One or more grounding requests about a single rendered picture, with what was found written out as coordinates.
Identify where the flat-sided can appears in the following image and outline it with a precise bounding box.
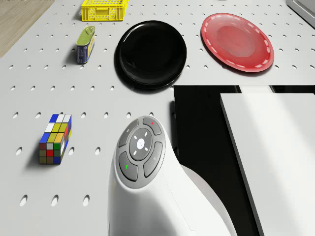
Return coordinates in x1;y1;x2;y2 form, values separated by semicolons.
75;26;96;65

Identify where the black stove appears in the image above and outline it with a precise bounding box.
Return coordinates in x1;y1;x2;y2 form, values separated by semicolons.
173;85;315;236

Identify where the white cabinet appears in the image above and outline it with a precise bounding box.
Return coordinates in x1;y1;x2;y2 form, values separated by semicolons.
285;0;315;28

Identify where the yellow basket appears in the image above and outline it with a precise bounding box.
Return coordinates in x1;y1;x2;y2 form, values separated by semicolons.
81;0;129;22

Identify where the puzzle cube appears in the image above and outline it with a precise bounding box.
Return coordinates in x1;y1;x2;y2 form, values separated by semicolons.
38;113;73;165

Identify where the red plate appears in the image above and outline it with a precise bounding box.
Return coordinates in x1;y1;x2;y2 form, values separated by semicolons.
200;12;275;73

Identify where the black plate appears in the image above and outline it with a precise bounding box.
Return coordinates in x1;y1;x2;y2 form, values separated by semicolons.
114;20;188;90

